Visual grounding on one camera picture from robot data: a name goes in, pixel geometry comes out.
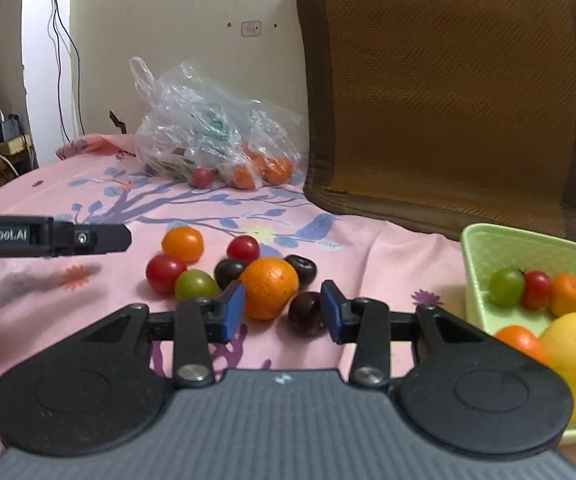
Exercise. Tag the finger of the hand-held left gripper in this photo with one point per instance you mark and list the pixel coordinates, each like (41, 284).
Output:
(102, 238)

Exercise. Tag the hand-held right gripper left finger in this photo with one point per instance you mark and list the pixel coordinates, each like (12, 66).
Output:
(234, 310)

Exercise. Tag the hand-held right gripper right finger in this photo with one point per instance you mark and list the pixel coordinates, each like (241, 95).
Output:
(331, 312)

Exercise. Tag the large orange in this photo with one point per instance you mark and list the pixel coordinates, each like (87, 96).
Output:
(270, 285)

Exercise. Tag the green cherry tomato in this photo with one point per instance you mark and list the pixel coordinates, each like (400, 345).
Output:
(196, 285)
(507, 286)

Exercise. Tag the red cherry tomato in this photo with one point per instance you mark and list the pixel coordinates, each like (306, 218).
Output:
(163, 272)
(243, 248)
(538, 289)

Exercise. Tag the orange cherry tomato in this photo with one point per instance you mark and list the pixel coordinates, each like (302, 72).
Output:
(182, 243)

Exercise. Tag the green plastic basin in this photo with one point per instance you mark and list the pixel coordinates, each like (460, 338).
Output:
(513, 250)

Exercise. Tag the pink deer print bedsheet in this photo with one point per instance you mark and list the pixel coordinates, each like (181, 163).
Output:
(383, 265)

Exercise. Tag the wooden box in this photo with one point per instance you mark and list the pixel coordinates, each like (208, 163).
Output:
(12, 146)

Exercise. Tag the black charger block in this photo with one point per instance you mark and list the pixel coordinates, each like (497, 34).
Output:
(10, 127)

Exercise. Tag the bagged red tomato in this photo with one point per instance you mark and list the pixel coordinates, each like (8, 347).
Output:
(201, 178)

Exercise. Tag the short black tape strip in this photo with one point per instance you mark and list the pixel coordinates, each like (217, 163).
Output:
(115, 121)

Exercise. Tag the bagged tangerine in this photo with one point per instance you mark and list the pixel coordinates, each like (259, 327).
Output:
(278, 170)
(244, 177)

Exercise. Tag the clear plastic bag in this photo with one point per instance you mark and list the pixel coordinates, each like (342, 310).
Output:
(187, 120)

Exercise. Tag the small tangerine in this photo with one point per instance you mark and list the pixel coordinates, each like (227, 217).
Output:
(568, 294)
(520, 341)

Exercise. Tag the brown woven seat cushion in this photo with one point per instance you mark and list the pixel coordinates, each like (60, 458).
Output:
(443, 85)

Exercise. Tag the white wall plate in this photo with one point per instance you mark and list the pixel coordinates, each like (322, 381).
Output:
(251, 28)

